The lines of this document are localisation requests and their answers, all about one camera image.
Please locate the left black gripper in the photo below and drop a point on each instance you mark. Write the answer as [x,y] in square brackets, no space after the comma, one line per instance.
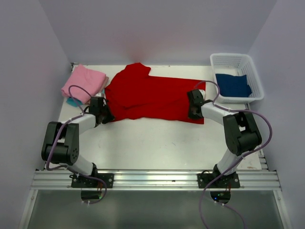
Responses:
[105,115]

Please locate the aluminium mounting rail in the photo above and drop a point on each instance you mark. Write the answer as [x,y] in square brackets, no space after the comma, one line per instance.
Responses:
[159,180]

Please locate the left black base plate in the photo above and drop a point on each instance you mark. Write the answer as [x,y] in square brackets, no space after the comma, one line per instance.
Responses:
[101,180]

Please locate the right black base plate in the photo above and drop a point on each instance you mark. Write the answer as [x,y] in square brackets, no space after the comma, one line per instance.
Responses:
[219,181]

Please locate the teal folded t shirt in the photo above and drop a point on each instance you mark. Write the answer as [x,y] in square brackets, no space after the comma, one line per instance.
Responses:
[74,103]

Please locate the blue t shirt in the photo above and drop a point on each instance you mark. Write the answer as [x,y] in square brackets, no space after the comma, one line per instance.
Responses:
[233,86]

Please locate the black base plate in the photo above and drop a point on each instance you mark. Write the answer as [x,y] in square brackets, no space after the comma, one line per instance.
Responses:
[101,180]
[219,181]

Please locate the white plastic basket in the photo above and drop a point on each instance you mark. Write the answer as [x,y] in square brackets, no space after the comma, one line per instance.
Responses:
[237,65]

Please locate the beige folded t shirt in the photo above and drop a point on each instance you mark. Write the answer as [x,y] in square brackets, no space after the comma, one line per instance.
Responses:
[104,84]

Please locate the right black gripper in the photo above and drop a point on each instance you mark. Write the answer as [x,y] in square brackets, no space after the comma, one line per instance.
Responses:
[193,112]

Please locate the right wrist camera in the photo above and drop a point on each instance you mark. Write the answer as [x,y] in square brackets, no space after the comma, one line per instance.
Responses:
[203,93]

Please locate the pink folded t shirt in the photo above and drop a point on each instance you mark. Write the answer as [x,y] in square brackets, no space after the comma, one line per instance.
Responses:
[89,80]

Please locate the red t shirt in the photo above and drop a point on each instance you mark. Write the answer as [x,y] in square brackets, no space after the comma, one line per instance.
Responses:
[134,94]

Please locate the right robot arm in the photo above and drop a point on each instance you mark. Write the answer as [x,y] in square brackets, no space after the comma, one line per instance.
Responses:
[240,129]

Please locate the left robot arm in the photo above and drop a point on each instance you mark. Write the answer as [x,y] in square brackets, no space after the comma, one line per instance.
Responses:
[61,145]

